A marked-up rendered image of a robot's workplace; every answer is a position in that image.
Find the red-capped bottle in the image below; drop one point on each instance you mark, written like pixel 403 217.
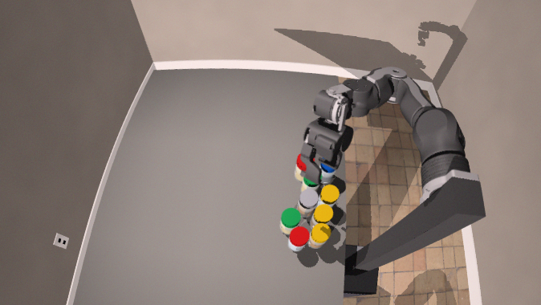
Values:
pixel 299 166
pixel 298 239

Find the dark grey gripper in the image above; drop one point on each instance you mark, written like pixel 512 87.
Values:
pixel 332 139

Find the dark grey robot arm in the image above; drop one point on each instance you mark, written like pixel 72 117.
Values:
pixel 435 131

